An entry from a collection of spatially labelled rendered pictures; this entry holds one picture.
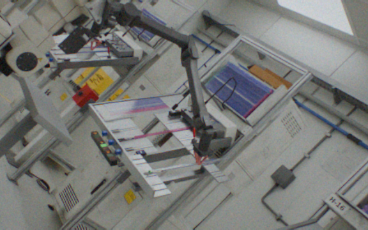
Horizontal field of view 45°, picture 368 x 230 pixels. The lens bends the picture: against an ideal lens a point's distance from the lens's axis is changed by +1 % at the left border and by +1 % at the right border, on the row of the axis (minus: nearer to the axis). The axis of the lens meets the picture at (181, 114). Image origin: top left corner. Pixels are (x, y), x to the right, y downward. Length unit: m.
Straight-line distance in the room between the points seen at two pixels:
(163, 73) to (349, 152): 1.83
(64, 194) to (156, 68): 1.48
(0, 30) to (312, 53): 3.74
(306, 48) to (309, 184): 1.70
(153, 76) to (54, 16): 1.91
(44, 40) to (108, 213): 1.16
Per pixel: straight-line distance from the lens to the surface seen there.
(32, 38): 2.31
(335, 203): 2.41
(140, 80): 4.06
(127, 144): 2.66
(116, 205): 2.86
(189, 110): 2.96
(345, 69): 4.88
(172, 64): 4.15
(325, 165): 4.29
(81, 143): 4.15
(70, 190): 3.23
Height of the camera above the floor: 1.01
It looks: 2 degrees up
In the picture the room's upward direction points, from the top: 46 degrees clockwise
